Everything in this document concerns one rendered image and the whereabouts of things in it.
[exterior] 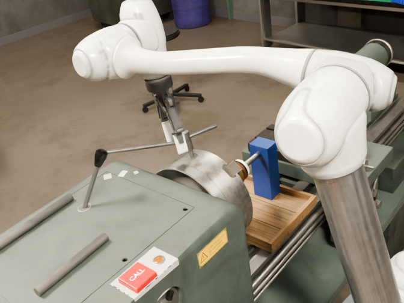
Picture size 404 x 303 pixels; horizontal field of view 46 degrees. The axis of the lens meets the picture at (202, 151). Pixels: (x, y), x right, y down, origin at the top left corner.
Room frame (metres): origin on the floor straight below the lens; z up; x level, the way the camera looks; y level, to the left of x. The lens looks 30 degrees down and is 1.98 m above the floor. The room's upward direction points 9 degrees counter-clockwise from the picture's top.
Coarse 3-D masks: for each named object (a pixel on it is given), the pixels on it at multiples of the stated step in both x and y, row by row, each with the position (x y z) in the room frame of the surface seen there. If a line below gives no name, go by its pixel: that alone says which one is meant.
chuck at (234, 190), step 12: (180, 156) 1.29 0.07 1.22; (204, 156) 1.24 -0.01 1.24; (216, 156) 1.23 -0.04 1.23; (204, 168) 1.18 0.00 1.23; (216, 168) 1.19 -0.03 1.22; (216, 180) 1.15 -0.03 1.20; (228, 180) 1.16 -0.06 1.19; (240, 180) 1.17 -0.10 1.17; (228, 192) 1.13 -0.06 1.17; (240, 192) 1.15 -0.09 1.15; (240, 204) 1.13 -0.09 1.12
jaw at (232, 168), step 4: (228, 164) 1.23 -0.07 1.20; (232, 164) 1.24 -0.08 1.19; (236, 164) 1.24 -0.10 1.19; (224, 168) 1.20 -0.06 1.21; (228, 168) 1.20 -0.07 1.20; (232, 168) 1.22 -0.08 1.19; (236, 168) 1.23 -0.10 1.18; (240, 168) 1.23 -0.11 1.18; (228, 172) 1.19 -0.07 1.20; (232, 172) 1.19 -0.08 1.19; (236, 172) 1.21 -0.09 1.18; (232, 176) 1.18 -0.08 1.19
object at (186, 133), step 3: (183, 132) 1.25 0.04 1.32; (186, 132) 1.25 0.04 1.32; (186, 135) 1.25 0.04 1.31; (189, 135) 1.25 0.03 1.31; (186, 138) 1.25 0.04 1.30; (189, 138) 1.25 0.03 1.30; (186, 141) 1.25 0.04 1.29; (189, 141) 1.25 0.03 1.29; (189, 144) 1.24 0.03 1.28; (189, 147) 1.24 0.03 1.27; (192, 147) 1.25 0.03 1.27; (189, 150) 1.24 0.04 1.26; (192, 150) 1.25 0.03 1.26; (189, 153) 1.25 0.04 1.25; (192, 153) 1.25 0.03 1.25; (192, 156) 1.24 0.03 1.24
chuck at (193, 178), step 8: (168, 168) 1.21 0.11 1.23; (176, 168) 1.20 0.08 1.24; (184, 168) 1.19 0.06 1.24; (192, 168) 1.18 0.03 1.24; (168, 176) 1.22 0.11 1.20; (176, 176) 1.19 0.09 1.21; (184, 176) 1.17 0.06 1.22; (192, 176) 1.15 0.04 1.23; (200, 176) 1.15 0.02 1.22; (184, 184) 1.17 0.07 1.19; (192, 184) 1.15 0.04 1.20; (200, 184) 1.13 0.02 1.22; (208, 184) 1.13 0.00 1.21; (208, 192) 1.11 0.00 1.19; (216, 192) 1.11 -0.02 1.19
